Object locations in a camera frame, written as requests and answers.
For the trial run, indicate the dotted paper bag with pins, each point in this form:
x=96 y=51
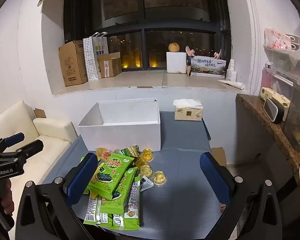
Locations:
x=92 y=60

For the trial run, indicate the white tube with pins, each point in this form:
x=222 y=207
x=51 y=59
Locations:
x=231 y=83

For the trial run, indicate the white black snack wrapper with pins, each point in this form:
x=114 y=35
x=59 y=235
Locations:
x=147 y=184

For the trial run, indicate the small open cardboard box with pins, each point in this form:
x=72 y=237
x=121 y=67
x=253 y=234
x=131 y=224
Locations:
x=110 y=66

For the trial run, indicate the pink floral cloth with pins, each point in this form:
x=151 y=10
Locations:
x=277 y=41

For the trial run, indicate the yellow tissue box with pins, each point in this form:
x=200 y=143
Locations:
x=188 y=112

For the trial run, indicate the white foam block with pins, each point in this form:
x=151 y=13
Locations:
x=176 y=62

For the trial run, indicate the dark wooden side table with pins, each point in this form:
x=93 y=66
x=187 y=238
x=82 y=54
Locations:
x=260 y=115

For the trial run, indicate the clear storage organiser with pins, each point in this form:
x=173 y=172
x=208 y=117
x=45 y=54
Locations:
x=290 y=65

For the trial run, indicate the white desk clock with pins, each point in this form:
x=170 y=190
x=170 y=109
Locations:
x=271 y=110

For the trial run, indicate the pink toy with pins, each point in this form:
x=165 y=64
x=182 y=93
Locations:
x=190 y=51

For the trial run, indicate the person's left hand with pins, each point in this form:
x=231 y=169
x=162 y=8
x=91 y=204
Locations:
x=8 y=197

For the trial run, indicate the reddish jelly cup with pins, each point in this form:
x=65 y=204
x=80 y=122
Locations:
x=103 y=154

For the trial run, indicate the cardboard scrap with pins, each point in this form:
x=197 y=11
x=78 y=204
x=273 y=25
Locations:
x=39 y=113

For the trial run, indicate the landscape printed gift box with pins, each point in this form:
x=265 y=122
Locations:
x=208 y=67

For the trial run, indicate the black window frame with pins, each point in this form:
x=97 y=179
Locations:
x=143 y=25

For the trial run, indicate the white foam box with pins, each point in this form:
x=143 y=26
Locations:
x=120 y=135

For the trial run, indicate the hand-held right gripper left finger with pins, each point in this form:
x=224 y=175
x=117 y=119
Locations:
x=81 y=180

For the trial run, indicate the clear plastic container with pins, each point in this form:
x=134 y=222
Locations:
x=298 y=120

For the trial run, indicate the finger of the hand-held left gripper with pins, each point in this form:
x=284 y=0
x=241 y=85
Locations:
x=31 y=148
x=15 y=138

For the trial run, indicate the yellow jelly cup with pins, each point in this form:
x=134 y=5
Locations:
x=141 y=163
x=148 y=153
x=147 y=171
x=159 y=178

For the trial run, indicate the large cardboard box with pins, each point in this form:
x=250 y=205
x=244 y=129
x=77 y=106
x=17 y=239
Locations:
x=72 y=65

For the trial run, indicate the white plastic bottle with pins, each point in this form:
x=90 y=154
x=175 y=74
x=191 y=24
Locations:
x=231 y=72

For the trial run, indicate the yellow pomelo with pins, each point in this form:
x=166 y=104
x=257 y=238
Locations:
x=173 y=47

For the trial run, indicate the pile of green snack packets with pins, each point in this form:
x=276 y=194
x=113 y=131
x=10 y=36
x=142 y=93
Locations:
x=110 y=177

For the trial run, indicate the flat cardboard sheet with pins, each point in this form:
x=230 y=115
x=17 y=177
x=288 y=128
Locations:
x=219 y=156

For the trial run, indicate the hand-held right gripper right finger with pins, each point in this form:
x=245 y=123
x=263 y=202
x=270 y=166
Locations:
x=215 y=180

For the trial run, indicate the small brown paper bag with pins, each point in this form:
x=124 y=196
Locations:
x=189 y=71

